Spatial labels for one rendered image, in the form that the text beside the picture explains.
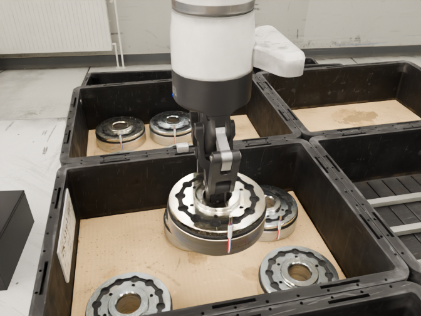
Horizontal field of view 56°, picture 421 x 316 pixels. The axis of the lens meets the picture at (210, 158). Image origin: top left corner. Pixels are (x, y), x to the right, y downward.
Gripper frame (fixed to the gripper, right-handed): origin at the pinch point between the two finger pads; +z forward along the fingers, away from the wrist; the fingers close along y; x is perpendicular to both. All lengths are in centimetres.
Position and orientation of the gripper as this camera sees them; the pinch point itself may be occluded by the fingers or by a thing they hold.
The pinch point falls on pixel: (210, 185)
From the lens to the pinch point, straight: 44.2
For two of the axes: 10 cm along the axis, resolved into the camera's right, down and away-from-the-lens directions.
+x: 9.8, -1.1, 1.7
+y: 2.0, 5.5, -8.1
